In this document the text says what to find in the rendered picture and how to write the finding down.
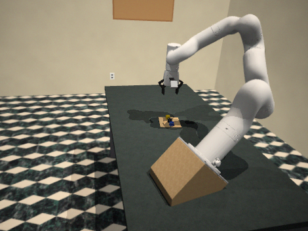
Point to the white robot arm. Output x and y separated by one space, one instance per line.
254 96

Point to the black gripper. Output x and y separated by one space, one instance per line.
166 81

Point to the tan flat mat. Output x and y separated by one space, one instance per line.
163 122

